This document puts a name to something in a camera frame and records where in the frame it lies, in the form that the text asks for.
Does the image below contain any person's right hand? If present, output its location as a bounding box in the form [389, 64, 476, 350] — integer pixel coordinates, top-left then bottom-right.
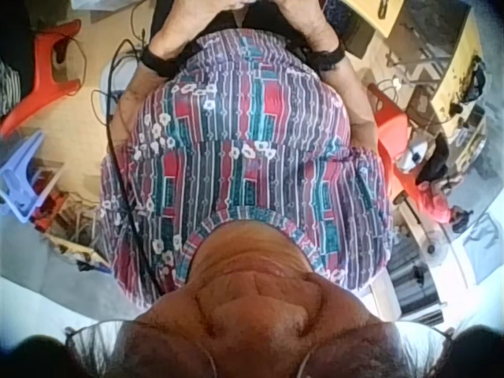
[274, 0, 340, 55]

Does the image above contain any person's left hand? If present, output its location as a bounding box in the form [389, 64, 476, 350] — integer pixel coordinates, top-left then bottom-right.
[151, 0, 254, 53]

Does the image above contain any black wrist band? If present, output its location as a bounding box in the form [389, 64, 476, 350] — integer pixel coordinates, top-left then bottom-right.
[140, 40, 202, 79]
[304, 41, 348, 72]

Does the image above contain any white power strip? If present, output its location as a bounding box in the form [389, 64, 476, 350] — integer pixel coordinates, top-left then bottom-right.
[98, 58, 139, 119]

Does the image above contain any red plastic chair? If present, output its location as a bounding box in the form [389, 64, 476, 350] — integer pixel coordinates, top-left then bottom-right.
[367, 83, 421, 208]

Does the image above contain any red plastic stool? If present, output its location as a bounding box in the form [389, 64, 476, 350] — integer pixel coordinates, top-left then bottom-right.
[0, 18, 84, 133]

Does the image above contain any yellow table with clutter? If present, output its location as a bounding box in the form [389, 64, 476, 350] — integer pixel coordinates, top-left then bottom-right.
[341, 0, 489, 131]

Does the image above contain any red and black bag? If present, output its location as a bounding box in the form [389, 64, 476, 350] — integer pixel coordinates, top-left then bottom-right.
[395, 132, 475, 234]

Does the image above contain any blue plastic stool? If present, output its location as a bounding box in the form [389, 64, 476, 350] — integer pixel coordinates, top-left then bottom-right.
[0, 131, 67, 221]

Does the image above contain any patterned cloth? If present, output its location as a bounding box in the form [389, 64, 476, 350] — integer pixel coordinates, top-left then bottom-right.
[50, 234, 116, 275]

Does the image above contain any small white fan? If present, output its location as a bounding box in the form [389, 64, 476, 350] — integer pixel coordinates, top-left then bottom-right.
[424, 231, 454, 265]

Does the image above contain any black cable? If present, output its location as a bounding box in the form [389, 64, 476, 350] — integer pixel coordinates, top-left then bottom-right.
[91, 38, 161, 295]

